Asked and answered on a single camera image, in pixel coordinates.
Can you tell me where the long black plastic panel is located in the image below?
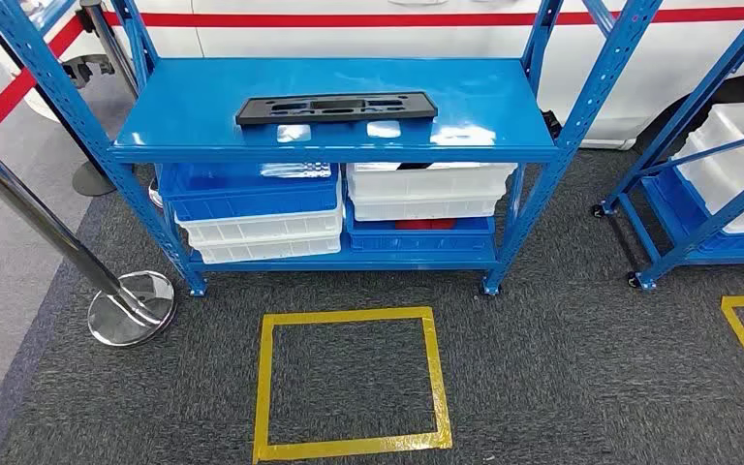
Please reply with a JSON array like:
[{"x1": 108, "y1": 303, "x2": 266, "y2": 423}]
[{"x1": 234, "y1": 91, "x2": 439, "y2": 127}]

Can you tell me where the red item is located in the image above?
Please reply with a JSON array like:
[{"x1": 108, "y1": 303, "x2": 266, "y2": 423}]
[{"x1": 395, "y1": 218, "x2": 458, "y2": 231}]

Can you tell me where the red barrier belt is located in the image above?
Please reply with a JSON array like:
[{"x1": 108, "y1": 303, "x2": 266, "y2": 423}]
[
  {"x1": 101, "y1": 6, "x2": 744, "y2": 29},
  {"x1": 0, "y1": 15, "x2": 85, "y2": 141}
]

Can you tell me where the chrome stanchion post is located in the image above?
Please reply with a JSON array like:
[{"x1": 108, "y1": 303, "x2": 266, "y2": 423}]
[{"x1": 0, "y1": 123, "x2": 177, "y2": 349}]

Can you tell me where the clear plastic bag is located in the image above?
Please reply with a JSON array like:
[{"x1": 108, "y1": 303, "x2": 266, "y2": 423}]
[{"x1": 259, "y1": 162, "x2": 333, "y2": 179}]

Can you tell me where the thin black stanchion post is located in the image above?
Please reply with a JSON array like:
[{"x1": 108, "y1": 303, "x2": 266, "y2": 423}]
[{"x1": 0, "y1": 0, "x2": 118, "y2": 198}]

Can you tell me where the white plastic bin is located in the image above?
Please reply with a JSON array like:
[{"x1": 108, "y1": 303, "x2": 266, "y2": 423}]
[
  {"x1": 671, "y1": 101, "x2": 744, "y2": 234},
  {"x1": 175, "y1": 208, "x2": 344, "y2": 246},
  {"x1": 189, "y1": 233, "x2": 342, "y2": 265},
  {"x1": 345, "y1": 162, "x2": 518, "y2": 201},
  {"x1": 349, "y1": 192, "x2": 505, "y2": 224}
]

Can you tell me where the blue metal shelf rack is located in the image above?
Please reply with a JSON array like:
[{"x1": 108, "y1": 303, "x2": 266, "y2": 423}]
[
  {"x1": 0, "y1": 0, "x2": 666, "y2": 298},
  {"x1": 592, "y1": 0, "x2": 744, "y2": 292}
]

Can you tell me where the blue plastic bin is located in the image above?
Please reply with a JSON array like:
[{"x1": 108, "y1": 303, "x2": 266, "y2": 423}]
[
  {"x1": 641, "y1": 167, "x2": 744, "y2": 256},
  {"x1": 158, "y1": 162, "x2": 341, "y2": 224},
  {"x1": 345, "y1": 201, "x2": 496, "y2": 253}
]

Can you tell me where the white car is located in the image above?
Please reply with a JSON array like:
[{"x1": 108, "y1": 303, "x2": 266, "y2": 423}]
[{"x1": 0, "y1": 0, "x2": 744, "y2": 151}]

